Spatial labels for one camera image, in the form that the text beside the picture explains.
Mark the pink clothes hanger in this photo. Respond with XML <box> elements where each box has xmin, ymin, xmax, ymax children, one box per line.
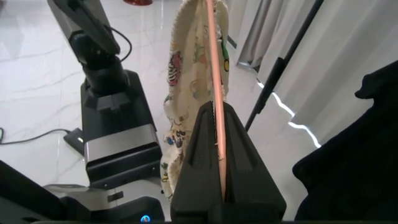
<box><xmin>204</xmin><ymin>0</ymin><xmax>228</xmax><ymax>202</ymax></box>

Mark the cream printed garment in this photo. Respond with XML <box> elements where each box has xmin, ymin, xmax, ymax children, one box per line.
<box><xmin>159</xmin><ymin>0</ymin><xmax>231</xmax><ymax>202</ymax></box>

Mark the black garment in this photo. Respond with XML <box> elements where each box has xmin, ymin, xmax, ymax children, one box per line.
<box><xmin>292</xmin><ymin>60</ymin><xmax>398</xmax><ymax>222</ymax></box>

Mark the black cable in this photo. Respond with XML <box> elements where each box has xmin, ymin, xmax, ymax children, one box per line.
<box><xmin>0</xmin><ymin>128</ymin><xmax>71</xmax><ymax>146</ymax></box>

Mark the white curtain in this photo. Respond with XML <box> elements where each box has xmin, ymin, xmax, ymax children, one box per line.
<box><xmin>226</xmin><ymin>0</ymin><xmax>398</xmax><ymax>149</ymax></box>

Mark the black clothes rack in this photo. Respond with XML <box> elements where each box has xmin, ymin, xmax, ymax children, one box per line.
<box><xmin>244</xmin><ymin>0</ymin><xmax>325</xmax><ymax>132</ymax></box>

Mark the black power adapter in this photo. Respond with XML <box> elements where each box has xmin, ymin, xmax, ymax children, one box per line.
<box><xmin>63</xmin><ymin>127</ymin><xmax>85</xmax><ymax>156</ymax></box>

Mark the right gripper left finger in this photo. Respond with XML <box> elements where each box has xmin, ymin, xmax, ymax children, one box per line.
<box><xmin>170</xmin><ymin>101</ymin><xmax>225</xmax><ymax>222</ymax></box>

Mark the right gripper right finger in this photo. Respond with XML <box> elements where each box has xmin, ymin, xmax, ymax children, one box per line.
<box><xmin>222</xmin><ymin>102</ymin><xmax>287</xmax><ymax>220</ymax></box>

